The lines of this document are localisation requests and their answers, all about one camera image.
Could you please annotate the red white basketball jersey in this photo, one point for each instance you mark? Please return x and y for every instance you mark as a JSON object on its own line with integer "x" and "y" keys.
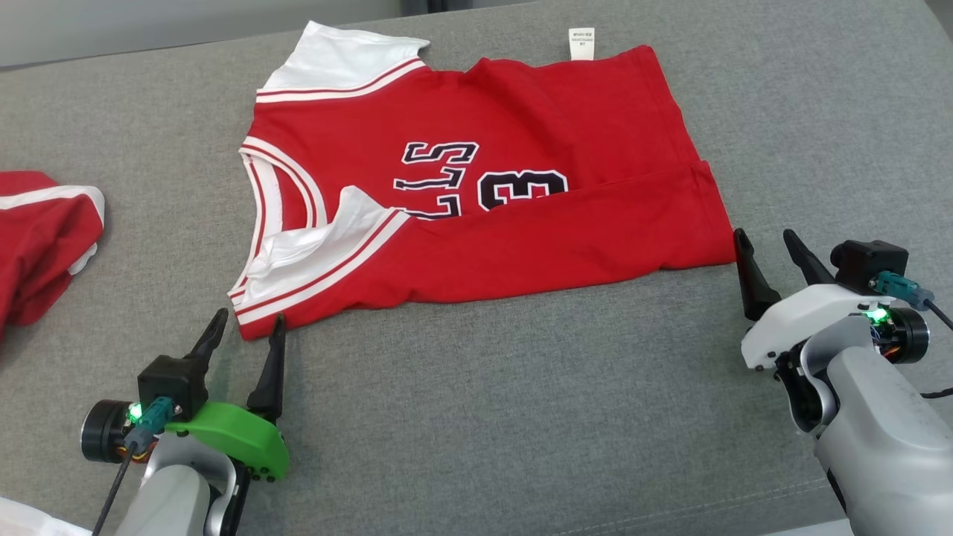
{"x": 521, "y": 246}

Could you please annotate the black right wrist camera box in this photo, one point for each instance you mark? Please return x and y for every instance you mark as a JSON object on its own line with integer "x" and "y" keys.
{"x": 871, "y": 259}

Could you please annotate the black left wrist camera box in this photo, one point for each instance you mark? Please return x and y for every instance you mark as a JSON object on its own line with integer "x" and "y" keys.
{"x": 171, "y": 383}

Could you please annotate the grey wall post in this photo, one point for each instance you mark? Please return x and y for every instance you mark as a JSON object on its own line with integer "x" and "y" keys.
{"x": 428, "y": 4}

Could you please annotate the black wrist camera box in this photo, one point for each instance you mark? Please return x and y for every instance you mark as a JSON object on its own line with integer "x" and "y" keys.
{"x": 871, "y": 259}
{"x": 171, "y": 383}

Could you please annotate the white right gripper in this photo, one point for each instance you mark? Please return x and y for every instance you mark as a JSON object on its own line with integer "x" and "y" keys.
{"x": 804, "y": 316}

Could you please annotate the red shorts with white stripe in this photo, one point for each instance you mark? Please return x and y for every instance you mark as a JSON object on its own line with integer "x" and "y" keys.
{"x": 45, "y": 246}

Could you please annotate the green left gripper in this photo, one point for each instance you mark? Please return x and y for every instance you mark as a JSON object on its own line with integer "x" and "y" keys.
{"x": 246, "y": 439}

